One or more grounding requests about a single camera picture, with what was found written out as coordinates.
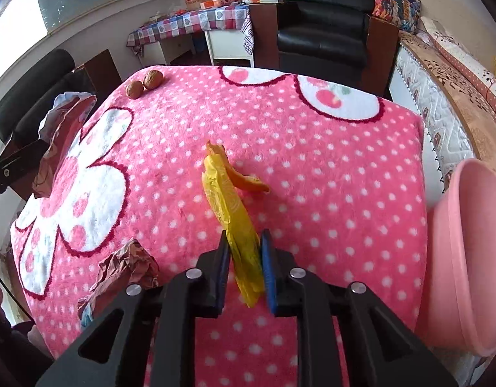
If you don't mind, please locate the yellow plastic bag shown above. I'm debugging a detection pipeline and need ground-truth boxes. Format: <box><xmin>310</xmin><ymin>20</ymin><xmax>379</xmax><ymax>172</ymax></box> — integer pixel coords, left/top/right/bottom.
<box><xmin>202</xmin><ymin>154</ymin><xmax>267</xmax><ymax>308</ymax></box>

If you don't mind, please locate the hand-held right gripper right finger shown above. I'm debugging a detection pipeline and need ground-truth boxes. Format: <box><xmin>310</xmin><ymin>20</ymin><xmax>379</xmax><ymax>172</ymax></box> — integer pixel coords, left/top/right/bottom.
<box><xmin>259</xmin><ymin>229</ymin><xmax>460</xmax><ymax>387</ymax></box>

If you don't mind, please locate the white table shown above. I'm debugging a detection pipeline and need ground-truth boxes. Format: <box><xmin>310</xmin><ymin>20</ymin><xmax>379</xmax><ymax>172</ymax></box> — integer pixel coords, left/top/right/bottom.
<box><xmin>141</xmin><ymin>28</ymin><xmax>254</xmax><ymax>67</ymax></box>

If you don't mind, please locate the white quilted mattress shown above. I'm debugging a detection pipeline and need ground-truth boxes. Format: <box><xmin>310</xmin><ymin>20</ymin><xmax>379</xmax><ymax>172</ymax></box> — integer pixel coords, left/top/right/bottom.
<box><xmin>387</xmin><ymin>30</ymin><xmax>496</xmax><ymax>194</ymax></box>

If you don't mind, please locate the brown lace bedspread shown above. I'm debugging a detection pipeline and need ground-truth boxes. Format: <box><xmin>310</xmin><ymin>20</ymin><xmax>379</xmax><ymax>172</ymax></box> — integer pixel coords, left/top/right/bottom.
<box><xmin>399</xmin><ymin>30</ymin><xmax>496</xmax><ymax>178</ymax></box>

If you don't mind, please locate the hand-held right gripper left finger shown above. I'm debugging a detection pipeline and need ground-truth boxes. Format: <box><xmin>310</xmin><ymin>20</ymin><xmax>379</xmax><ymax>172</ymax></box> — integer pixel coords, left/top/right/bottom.
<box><xmin>35</xmin><ymin>230</ymin><xmax>233</xmax><ymax>387</ymax></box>

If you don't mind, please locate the brown paper wrapper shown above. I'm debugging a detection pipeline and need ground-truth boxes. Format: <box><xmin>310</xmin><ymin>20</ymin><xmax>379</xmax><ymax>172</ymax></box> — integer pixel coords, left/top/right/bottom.
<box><xmin>31</xmin><ymin>91</ymin><xmax>99</xmax><ymax>198</ymax></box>

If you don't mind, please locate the pink plastic basin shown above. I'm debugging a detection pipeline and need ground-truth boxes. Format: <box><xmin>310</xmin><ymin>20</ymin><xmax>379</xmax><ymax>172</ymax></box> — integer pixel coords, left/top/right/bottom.
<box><xmin>415</xmin><ymin>158</ymin><xmax>496</xmax><ymax>357</ymax></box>

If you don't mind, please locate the checkered tablecloth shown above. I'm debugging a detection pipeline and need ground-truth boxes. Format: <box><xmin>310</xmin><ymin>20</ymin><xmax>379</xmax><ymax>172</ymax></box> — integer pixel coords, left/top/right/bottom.
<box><xmin>126</xmin><ymin>3</ymin><xmax>257</xmax><ymax>56</ymax></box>

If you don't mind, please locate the crumpled brown paper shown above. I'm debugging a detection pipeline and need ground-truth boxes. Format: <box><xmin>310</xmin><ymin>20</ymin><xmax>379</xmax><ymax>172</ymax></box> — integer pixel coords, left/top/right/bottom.
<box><xmin>78</xmin><ymin>239</ymin><xmax>161</xmax><ymax>327</ymax></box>

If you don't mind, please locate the black leather armchair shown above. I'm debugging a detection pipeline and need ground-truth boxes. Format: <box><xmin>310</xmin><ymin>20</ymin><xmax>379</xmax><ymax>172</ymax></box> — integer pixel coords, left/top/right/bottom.
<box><xmin>0</xmin><ymin>48</ymin><xmax>123</xmax><ymax>201</ymax></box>
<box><xmin>250</xmin><ymin>0</ymin><xmax>400</xmax><ymax>99</ymax></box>

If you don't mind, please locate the large brown walnut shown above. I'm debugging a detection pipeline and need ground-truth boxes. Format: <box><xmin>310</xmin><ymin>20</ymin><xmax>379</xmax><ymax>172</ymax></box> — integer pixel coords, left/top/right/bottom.
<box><xmin>144</xmin><ymin>70</ymin><xmax>164</xmax><ymax>90</ymax></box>

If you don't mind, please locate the pink dotted pillow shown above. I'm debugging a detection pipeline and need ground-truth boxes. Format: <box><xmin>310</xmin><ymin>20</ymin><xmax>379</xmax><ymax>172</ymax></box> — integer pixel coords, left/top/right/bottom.
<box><xmin>417</xmin><ymin>16</ymin><xmax>496</xmax><ymax>117</ymax></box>

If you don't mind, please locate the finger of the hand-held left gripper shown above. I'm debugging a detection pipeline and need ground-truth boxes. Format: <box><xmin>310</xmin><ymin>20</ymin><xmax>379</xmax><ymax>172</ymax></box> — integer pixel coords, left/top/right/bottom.
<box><xmin>0</xmin><ymin>139</ymin><xmax>49</xmax><ymax>202</ymax></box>

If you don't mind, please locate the orange peel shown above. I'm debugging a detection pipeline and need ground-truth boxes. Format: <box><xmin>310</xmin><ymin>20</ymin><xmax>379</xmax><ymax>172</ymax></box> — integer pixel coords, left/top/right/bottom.
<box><xmin>205</xmin><ymin>140</ymin><xmax>271</xmax><ymax>194</ymax></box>

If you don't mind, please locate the colourful patterned cushion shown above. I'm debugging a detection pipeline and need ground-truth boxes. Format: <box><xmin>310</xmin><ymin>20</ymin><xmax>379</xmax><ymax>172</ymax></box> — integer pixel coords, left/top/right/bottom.
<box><xmin>372</xmin><ymin>0</ymin><xmax>422</xmax><ymax>33</ymax></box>

